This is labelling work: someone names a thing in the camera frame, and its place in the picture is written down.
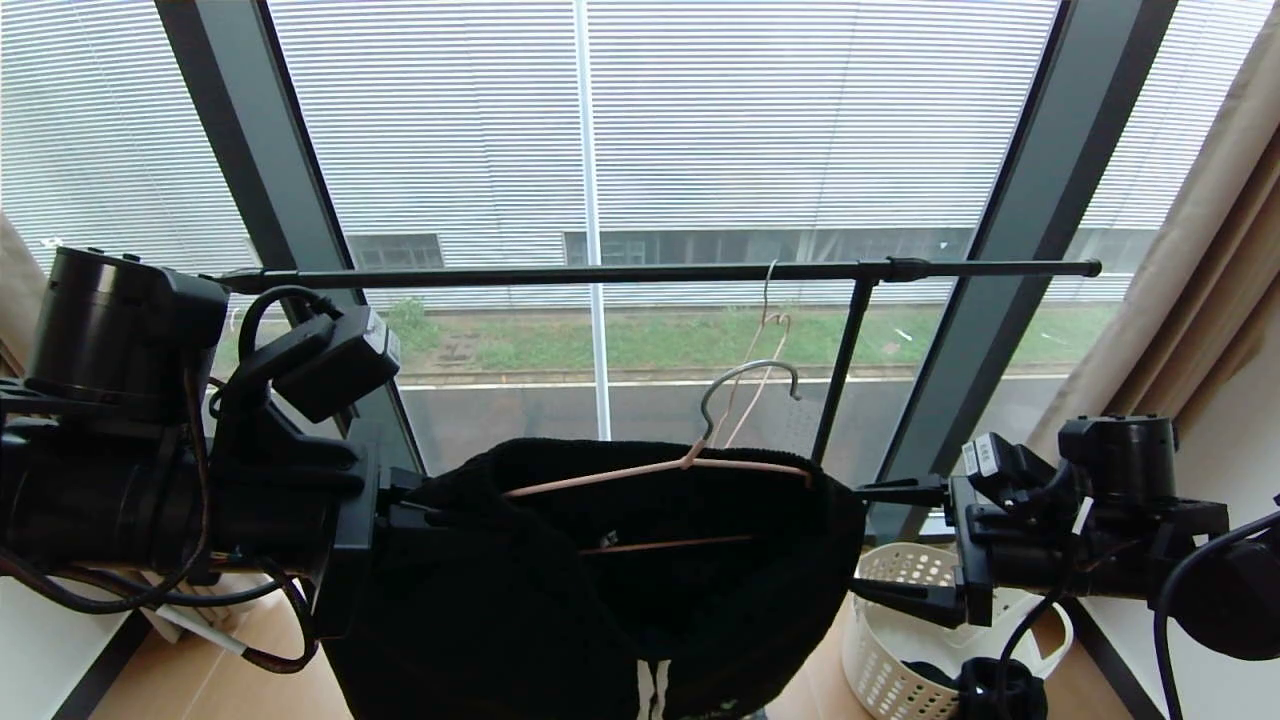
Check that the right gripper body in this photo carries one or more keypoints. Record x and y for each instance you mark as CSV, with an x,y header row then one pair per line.
x,y
1050,560

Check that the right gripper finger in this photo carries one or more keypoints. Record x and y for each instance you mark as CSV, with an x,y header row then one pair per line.
x,y
915,492
925,605

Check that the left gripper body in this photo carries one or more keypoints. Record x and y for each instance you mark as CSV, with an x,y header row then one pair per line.
x,y
290,520

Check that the black garment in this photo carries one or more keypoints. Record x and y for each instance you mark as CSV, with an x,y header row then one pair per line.
x,y
1000,695

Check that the pink clothes hanger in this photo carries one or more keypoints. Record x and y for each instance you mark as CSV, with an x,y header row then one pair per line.
x,y
600,478
770,290

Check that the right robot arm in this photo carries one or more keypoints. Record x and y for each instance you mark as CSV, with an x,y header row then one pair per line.
x,y
1120,455

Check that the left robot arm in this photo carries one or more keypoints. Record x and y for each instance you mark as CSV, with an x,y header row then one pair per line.
x,y
110,330

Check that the white laundry basket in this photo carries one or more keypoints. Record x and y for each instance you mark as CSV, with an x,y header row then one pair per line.
x,y
880,640

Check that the black clothes rack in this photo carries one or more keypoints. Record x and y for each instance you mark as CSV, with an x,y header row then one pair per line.
x,y
600,272

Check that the beige curtain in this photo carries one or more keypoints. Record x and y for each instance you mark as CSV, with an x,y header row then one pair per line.
x,y
20,300
1180,250

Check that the window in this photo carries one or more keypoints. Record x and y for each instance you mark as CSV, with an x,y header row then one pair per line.
x,y
450,150

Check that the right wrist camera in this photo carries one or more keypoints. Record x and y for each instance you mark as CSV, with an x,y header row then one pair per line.
x,y
1000,465

